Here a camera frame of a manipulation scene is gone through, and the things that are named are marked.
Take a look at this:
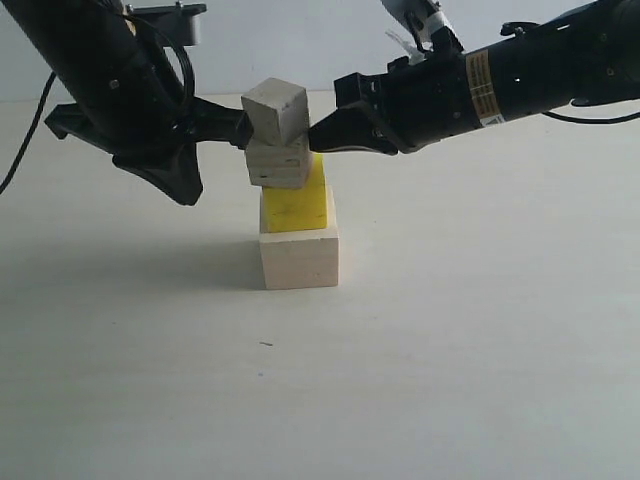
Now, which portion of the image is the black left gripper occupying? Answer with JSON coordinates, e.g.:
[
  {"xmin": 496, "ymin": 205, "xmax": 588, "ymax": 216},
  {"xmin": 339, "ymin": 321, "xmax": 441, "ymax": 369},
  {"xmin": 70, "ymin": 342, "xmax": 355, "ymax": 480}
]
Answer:
[{"xmin": 45, "ymin": 64, "xmax": 254, "ymax": 206}]

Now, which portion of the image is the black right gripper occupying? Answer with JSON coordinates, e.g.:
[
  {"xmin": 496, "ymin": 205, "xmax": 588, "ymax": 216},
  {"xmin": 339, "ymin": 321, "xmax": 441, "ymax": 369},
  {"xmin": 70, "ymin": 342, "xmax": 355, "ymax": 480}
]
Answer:
[{"xmin": 308, "ymin": 54, "xmax": 480, "ymax": 156}]

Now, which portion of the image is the small pale wooden cube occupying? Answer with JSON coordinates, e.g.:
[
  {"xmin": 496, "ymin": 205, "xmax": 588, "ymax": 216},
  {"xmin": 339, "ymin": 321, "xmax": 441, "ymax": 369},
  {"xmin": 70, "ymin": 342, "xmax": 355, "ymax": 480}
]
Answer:
[{"xmin": 241, "ymin": 77, "xmax": 309, "ymax": 146}]

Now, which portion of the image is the medium layered plywood cube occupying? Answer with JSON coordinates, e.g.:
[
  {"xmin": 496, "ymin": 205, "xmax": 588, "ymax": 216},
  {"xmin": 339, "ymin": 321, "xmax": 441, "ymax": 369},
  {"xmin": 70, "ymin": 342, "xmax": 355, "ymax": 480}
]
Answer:
[{"xmin": 244, "ymin": 134, "xmax": 313, "ymax": 189}]

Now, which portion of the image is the yellow cube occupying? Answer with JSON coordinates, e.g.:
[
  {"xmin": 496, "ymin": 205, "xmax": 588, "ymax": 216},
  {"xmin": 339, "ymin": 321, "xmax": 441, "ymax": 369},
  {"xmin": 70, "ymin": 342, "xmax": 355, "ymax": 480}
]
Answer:
[{"xmin": 262, "ymin": 153, "xmax": 329, "ymax": 233}]

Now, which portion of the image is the large pale wooden cube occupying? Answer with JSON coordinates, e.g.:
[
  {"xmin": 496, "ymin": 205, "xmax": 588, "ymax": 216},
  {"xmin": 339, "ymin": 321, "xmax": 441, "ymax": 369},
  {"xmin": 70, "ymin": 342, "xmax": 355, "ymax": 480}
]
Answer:
[{"xmin": 259, "ymin": 188, "xmax": 340, "ymax": 290}]

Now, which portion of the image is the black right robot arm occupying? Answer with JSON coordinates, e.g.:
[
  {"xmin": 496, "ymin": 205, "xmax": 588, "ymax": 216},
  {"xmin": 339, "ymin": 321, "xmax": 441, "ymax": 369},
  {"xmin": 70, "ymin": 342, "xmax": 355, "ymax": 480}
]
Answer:
[{"xmin": 309, "ymin": 1, "xmax": 639, "ymax": 155}]

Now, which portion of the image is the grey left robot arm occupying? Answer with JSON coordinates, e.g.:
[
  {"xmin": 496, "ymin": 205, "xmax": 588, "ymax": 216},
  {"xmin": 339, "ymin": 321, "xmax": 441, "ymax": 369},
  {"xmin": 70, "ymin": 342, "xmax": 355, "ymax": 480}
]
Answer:
[{"xmin": 4, "ymin": 1, "xmax": 253, "ymax": 206}]

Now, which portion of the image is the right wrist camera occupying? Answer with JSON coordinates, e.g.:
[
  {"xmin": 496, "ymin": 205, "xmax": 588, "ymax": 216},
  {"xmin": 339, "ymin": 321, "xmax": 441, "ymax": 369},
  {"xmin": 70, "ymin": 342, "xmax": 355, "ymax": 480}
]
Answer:
[{"xmin": 381, "ymin": 0, "xmax": 464, "ymax": 65}]

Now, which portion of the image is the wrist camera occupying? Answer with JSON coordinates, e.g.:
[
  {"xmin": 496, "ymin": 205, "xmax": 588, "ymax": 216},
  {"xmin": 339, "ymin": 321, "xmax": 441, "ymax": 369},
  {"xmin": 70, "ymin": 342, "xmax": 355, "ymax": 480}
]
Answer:
[
  {"xmin": 124, "ymin": 1, "xmax": 208, "ymax": 47},
  {"xmin": 381, "ymin": 0, "xmax": 464, "ymax": 65}
]

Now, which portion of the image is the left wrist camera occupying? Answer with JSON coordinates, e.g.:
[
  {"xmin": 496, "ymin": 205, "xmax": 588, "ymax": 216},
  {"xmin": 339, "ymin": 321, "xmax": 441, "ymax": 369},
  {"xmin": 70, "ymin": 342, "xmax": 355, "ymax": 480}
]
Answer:
[{"xmin": 124, "ymin": 1, "xmax": 208, "ymax": 47}]

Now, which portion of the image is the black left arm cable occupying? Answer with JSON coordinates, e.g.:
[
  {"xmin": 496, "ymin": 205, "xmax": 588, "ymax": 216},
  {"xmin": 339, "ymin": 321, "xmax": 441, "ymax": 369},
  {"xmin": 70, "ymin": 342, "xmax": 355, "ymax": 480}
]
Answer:
[{"xmin": 0, "ymin": 72, "xmax": 57, "ymax": 195}]

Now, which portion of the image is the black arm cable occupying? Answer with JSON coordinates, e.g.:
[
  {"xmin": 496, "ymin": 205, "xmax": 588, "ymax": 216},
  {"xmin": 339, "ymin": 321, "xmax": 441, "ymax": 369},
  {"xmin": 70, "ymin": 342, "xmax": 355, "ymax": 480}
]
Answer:
[
  {"xmin": 542, "ymin": 109, "xmax": 640, "ymax": 125},
  {"xmin": 0, "ymin": 72, "xmax": 57, "ymax": 195}
]

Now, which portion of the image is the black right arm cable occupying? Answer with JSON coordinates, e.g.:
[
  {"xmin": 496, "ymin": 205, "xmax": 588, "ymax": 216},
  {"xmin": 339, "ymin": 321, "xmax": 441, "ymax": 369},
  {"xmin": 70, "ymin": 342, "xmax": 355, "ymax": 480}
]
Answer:
[{"xmin": 542, "ymin": 109, "xmax": 640, "ymax": 125}]

